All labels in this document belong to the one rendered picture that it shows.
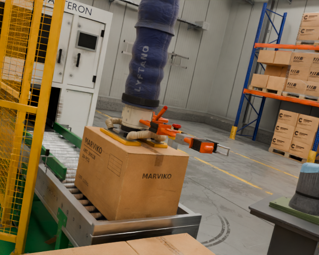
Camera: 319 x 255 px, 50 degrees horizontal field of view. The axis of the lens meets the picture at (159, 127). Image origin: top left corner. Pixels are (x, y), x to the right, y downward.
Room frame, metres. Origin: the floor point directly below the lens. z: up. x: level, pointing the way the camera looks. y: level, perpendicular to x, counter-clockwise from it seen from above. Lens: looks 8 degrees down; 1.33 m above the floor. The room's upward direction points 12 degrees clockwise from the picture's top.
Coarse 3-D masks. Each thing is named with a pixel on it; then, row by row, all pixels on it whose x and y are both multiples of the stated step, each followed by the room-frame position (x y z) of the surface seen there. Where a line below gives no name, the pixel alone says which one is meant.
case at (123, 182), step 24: (96, 144) 1.98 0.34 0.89; (120, 144) 1.82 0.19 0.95; (144, 144) 1.96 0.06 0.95; (96, 168) 1.93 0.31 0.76; (120, 168) 1.71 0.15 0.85; (144, 168) 1.73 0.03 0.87; (168, 168) 1.82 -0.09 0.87; (96, 192) 1.88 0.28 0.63; (120, 192) 1.67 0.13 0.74; (144, 192) 1.75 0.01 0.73; (168, 192) 1.85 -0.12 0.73; (120, 216) 1.68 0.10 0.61; (144, 216) 1.77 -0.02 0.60
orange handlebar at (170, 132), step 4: (140, 120) 1.95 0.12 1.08; (144, 120) 1.93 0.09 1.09; (148, 120) 1.97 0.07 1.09; (152, 120) 2.14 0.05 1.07; (160, 120) 2.18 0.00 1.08; (164, 120) 2.20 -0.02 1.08; (148, 124) 1.87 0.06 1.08; (164, 132) 1.75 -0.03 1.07; (168, 132) 1.72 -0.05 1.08; (172, 132) 1.71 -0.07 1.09; (176, 132) 1.74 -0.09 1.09; (172, 136) 1.70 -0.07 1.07; (184, 140) 1.61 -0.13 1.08; (188, 140) 1.59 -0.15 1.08; (204, 148) 1.50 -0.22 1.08; (208, 148) 1.50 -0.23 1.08; (212, 148) 1.51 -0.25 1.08
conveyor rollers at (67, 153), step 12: (48, 132) 3.57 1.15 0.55; (48, 144) 3.05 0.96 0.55; (60, 144) 3.19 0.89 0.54; (72, 144) 3.26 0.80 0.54; (60, 156) 2.74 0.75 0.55; (72, 156) 2.81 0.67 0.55; (48, 168) 2.41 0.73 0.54; (72, 168) 2.52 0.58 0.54; (60, 180) 2.19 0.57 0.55; (72, 180) 2.25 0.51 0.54; (72, 192) 2.05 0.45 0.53; (84, 204) 1.91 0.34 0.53; (96, 216) 1.77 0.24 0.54
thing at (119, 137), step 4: (100, 128) 2.08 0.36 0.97; (104, 128) 2.07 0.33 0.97; (116, 128) 2.03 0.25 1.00; (104, 132) 2.03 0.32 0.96; (108, 132) 2.00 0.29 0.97; (112, 132) 1.99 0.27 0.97; (112, 136) 1.94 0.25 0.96; (116, 136) 1.92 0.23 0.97; (120, 136) 1.92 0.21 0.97; (124, 136) 1.91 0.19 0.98; (120, 140) 1.87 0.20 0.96; (124, 140) 1.85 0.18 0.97; (128, 140) 1.85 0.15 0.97; (132, 140) 1.87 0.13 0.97; (124, 144) 1.83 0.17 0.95; (128, 144) 1.82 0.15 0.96; (132, 144) 1.84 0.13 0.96; (136, 144) 1.85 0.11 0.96; (140, 144) 1.87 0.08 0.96
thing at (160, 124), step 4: (152, 124) 1.81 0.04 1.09; (156, 124) 1.78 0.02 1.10; (160, 124) 1.78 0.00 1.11; (164, 124) 1.80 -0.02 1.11; (168, 124) 1.85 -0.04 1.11; (152, 128) 1.82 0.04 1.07; (156, 128) 1.79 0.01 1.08; (160, 128) 1.78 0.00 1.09; (164, 128) 1.80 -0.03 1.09; (168, 128) 1.82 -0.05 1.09; (160, 132) 1.79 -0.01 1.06
